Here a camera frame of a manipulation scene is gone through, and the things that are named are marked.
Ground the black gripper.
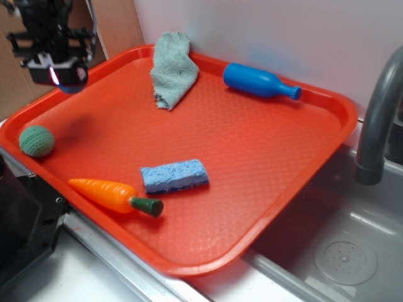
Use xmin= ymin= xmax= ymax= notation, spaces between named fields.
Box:
xmin=6 ymin=1 xmax=96 ymax=87

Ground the blue ball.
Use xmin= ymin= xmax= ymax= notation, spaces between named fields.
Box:
xmin=59 ymin=82 xmax=87 ymax=94

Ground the green ball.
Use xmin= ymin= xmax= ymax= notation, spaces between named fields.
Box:
xmin=19 ymin=125 xmax=55 ymax=158

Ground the brown cardboard panel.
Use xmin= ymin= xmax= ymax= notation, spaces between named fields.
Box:
xmin=0 ymin=0 xmax=145 ymax=122

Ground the green knitted cloth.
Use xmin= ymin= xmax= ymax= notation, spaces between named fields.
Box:
xmin=150 ymin=31 xmax=199 ymax=111

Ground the orange toy carrot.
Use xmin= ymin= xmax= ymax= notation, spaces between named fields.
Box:
xmin=68 ymin=178 xmax=164 ymax=218

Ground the blue sponge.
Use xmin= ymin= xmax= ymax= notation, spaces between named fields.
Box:
xmin=140 ymin=159 xmax=209 ymax=194

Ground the red plastic tray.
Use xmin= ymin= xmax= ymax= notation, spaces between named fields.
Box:
xmin=1 ymin=45 xmax=358 ymax=277

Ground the blue toy bottle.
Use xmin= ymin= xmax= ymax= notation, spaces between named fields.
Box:
xmin=223 ymin=63 xmax=302 ymax=101

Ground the grey toy faucet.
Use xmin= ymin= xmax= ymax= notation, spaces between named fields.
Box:
xmin=354 ymin=47 xmax=402 ymax=186

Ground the grey toy sink basin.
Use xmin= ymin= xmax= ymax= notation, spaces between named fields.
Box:
xmin=244 ymin=147 xmax=402 ymax=301

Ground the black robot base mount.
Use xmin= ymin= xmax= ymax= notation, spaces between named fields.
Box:
xmin=1 ymin=157 xmax=65 ymax=292

